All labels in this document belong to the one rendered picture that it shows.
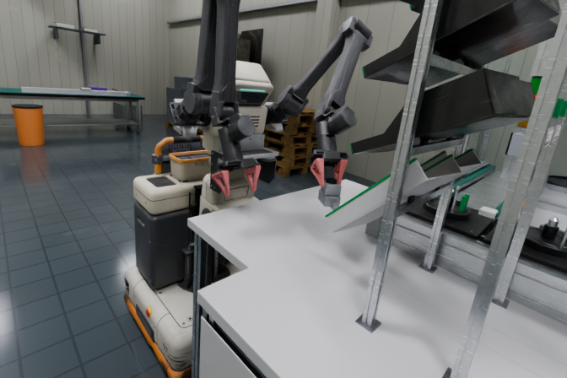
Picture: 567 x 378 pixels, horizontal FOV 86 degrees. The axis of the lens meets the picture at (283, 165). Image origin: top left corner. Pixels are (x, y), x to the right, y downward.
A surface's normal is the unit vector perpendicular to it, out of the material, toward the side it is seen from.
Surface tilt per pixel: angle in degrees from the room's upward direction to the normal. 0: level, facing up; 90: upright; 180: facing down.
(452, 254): 90
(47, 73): 90
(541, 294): 90
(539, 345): 0
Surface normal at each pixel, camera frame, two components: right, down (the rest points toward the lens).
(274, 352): 0.10, -0.96
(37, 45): 0.68, 0.25
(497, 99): 0.55, -0.16
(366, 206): -0.82, 0.07
